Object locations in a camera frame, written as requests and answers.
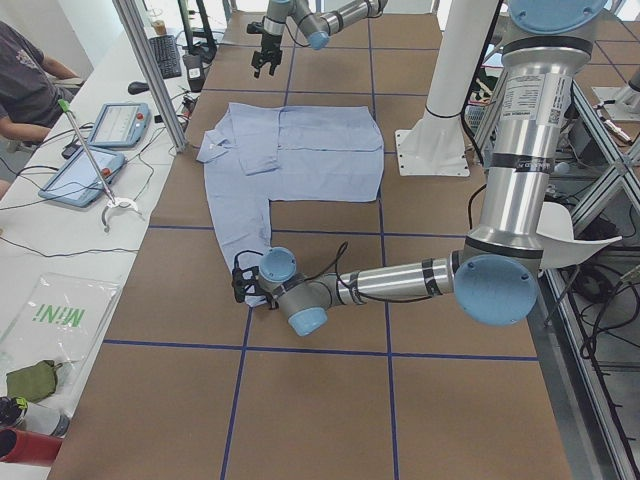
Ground far blue teach pendant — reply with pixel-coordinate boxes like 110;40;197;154
88;103;151;149

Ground red bottle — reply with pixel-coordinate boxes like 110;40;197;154
1;428;63;466

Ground blue teach pendant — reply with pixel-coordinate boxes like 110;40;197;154
88;103;151;149
38;147;125;207

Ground black keyboard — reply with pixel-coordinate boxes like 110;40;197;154
148;35;182;79

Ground metal grabber tool claw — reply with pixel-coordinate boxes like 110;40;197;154
58;99;140;233

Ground white curved plastic sheet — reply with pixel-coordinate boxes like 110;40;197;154
536;202;622;270

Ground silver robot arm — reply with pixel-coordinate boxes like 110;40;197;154
247;0;387;78
232;1;604;336

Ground near blue teach pendant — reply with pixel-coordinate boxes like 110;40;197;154
38;147;125;207

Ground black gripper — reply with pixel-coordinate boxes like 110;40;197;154
231;266;259;303
247;22;282;78

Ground green cloth pouch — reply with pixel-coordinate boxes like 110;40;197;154
6;360;62;402

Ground light blue striped shirt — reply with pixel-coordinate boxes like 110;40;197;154
196;103;384;268

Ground brown paper table mat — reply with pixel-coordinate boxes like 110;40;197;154
47;12;572;479

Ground white MINI paper bag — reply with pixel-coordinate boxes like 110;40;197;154
1;273;121;372

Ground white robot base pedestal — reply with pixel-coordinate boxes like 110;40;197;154
395;0;501;177

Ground aluminium frame post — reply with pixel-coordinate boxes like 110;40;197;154
112;0;187;153

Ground seated person grey shirt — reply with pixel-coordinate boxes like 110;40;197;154
1;23;79;144

